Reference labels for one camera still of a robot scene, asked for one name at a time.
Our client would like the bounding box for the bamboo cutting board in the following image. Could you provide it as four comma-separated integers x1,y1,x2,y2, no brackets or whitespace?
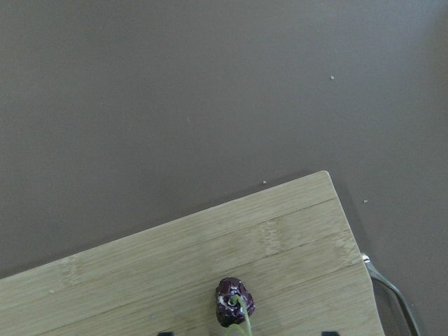
1,171,384,335

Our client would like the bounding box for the dark red cherry pair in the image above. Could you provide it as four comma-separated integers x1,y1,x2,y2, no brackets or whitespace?
215,277,256,335

